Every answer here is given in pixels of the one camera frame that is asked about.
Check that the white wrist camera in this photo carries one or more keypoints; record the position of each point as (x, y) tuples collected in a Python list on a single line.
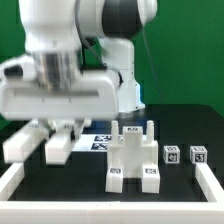
[(21, 68)]

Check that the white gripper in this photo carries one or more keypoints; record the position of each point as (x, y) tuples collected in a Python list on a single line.
[(93, 95)]

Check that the white U-shaped fence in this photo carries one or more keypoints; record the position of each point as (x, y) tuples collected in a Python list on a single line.
[(211, 211)]

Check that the white tagged cube left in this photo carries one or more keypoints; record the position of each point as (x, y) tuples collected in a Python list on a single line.
[(171, 154)]

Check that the white chair back frame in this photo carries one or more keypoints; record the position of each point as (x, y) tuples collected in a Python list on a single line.
[(57, 145)]

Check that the white tagged cube right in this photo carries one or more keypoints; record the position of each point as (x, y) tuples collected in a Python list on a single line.
[(198, 154)]

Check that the white marker base plate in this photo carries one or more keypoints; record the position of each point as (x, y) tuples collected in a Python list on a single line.
[(92, 142)]

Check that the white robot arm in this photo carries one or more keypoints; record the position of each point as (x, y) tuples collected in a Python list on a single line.
[(78, 63)]

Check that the white chair seat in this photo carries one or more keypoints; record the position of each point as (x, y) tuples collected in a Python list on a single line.
[(132, 154)]

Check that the white tagged cube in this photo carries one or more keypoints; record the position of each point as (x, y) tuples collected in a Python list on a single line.
[(198, 154), (171, 154)]

